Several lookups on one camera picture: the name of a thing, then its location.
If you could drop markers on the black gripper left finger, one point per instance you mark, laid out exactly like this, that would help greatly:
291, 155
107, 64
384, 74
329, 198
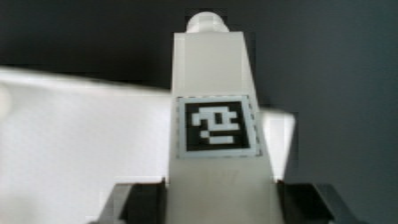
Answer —
135, 204

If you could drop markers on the white desk leg with tag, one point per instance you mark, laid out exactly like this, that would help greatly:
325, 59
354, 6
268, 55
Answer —
220, 187

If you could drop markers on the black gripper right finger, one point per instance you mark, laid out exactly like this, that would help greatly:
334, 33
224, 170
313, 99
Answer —
313, 205

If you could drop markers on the white desk top tray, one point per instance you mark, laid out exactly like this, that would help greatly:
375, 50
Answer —
85, 139

